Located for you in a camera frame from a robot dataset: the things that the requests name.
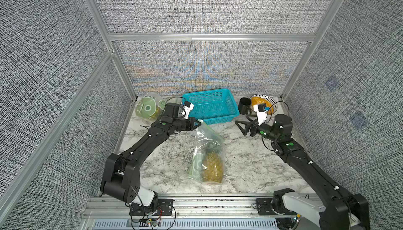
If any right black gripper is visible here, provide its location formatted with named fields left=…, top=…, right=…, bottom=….
left=237, top=114, right=281, bottom=146

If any clear green zip-top bag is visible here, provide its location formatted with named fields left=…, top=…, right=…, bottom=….
left=188, top=121, right=226, bottom=183

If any yellow pineapple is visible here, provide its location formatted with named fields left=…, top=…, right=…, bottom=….
left=201, top=149, right=225, bottom=183

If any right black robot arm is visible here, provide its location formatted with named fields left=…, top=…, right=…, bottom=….
left=235, top=114, right=370, bottom=230

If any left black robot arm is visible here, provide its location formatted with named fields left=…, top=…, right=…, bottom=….
left=100, top=102, right=202, bottom=212

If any black mug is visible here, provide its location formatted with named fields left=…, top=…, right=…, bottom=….
left=238, top=97, right=251, bottom=115

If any teal plastic basket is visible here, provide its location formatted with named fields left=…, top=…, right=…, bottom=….
left=182, top=88, right=240, bottom=125

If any patterned bowl with yellow food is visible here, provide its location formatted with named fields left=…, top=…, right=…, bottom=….
left=250, top=94, right=278, bottom=115

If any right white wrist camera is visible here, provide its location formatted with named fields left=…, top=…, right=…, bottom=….
left=254, top=103, right=268, bottom=126

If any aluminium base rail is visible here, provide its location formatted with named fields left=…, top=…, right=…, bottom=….
left=78, top=194, right=347, bottom=230

